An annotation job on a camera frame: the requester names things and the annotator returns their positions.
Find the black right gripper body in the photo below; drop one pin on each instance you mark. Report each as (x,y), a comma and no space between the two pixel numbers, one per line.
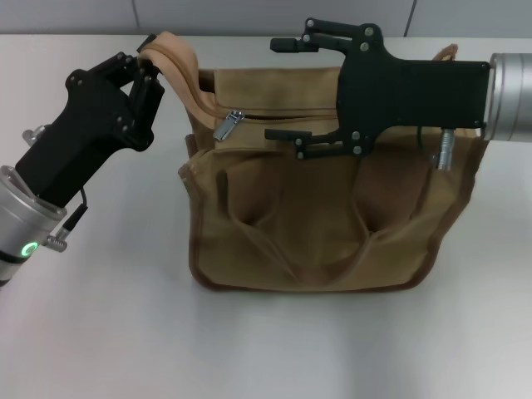
(411,93)

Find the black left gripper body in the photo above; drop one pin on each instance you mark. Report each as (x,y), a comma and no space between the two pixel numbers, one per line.
(83,133)

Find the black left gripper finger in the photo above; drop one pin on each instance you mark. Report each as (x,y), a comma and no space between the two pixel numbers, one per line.
(120,68)
(143,104)

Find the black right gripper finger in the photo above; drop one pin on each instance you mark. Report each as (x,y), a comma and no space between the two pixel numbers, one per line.
(289,135)
(287,45)

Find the silver metal zipper pull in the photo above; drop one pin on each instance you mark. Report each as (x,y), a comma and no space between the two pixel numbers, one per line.
(224,129)

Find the khaki canvas food bag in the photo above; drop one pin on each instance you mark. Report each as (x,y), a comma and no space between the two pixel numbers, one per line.
(316,220)

